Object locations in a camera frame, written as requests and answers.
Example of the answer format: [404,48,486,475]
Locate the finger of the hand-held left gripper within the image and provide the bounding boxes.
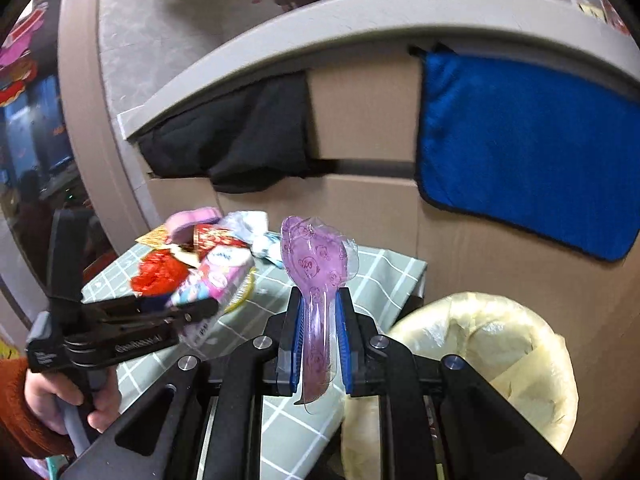
[100,299,221,335]
[81,294,143,313]

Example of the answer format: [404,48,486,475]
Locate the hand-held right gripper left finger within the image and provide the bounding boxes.
[60,287,306,480]

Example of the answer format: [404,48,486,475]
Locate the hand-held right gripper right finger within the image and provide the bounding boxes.
[336,287,583,480]

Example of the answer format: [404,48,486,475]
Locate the pink white tissue packet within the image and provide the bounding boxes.
[169,244,257,361]

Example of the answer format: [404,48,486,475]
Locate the purple clear plastic blister pack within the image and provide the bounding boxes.
[280,215,361,415]

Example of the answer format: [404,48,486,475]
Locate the person's left hand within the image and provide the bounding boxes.
[24,370,122,435]

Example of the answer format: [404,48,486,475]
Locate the red crumpled wrapper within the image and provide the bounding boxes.
[131,251,192,297]

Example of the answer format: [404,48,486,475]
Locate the red gold printed packet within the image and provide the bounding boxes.
[192,224,249,262]

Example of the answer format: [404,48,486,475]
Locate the yellow printed packet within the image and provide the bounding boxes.
[136,226,172,249]

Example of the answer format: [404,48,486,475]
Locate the green checked tablecloth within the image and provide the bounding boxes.
[80,232,429,480]

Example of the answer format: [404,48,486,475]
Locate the pink sponge block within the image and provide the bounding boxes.
[164,206,222,244]

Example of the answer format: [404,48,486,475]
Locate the blue white small wrapper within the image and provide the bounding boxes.
[251,231,284,267]

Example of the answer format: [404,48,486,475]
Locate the white crumpled plastic wrapper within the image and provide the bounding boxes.
[220,210,272,257]

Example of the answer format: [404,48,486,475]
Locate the black cloth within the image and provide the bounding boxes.
[136,71,322,194]

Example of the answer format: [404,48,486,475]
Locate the colourful window decoration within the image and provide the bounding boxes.
[0,12,43,107]

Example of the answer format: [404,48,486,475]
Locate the blue cloth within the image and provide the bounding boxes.
[414,51,640,262]

